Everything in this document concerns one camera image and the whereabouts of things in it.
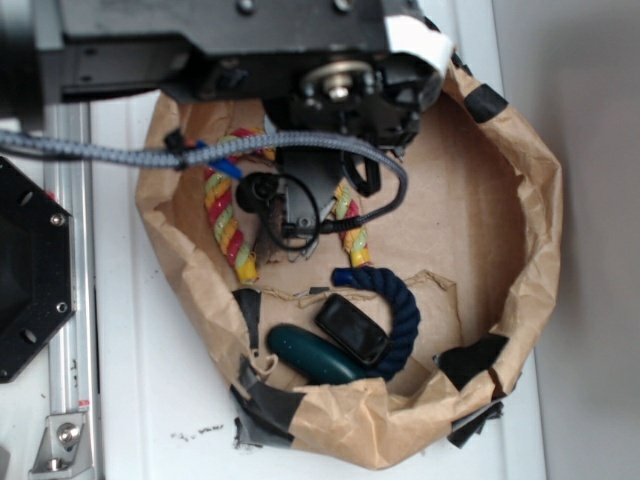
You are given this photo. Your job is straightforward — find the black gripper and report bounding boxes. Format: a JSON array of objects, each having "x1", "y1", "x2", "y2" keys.
[{"x1": 34, "y1": 1, "x2": 453, "y2": 237}]

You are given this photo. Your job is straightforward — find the multicolored twisted rope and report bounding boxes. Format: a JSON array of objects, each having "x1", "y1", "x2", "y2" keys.
[{"x1": 202, "y1": 127, "x2": 373, "y2": 285}]

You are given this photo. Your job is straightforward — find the brown wood piece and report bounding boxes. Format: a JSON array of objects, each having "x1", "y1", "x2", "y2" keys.
[{"x1": 254, "y1": 198, "x2": 287, "y2": 267}]

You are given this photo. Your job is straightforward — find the brown paper bag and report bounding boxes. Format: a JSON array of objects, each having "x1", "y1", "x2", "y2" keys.
[{"x1": 136, "y1": 60, "x2": 563, "y2": 470}]

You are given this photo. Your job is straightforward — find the black rectangular box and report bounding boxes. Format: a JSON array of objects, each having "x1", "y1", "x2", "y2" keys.
[{"x1": 315, "y1": 294, "x2": 391, "y2": 367}]

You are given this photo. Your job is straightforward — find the dark green oval object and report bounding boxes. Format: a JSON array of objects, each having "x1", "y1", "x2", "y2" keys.
[{"x1": 267, "y1": 324, "x2": 367, "y2": 385}]

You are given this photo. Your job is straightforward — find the black thin cable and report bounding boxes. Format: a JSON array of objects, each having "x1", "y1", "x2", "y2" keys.
[{"x1": 234, "y1": 171, "x2": 326, "y2": 252}]

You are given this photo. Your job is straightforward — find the grey braided cable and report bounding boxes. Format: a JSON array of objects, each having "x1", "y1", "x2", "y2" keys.
[{"x1": 0, "y1": 128, "x2": 410, "y2": 236}]

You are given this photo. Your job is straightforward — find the navy blue rope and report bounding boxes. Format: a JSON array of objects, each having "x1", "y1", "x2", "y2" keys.
[{"x1": 330, "y1": 265, "x2": 421, "y2": 383}]

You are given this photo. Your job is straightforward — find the black octagonal mount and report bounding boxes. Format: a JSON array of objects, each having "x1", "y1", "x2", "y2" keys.
[{"x1": 1, "y1": 157, "x2": 73, "y2": 384}]

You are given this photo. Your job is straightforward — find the aluminium extrusion rail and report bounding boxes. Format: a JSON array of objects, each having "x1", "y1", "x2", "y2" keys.
[{"x1": 29, "y1": 102, "x2": 104, "y2": 480}]

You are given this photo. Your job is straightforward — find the metal corner bracket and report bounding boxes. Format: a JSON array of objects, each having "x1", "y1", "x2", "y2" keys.
[{"x1": 28, "y1": 412, "x2": 93, "y2": 479}]

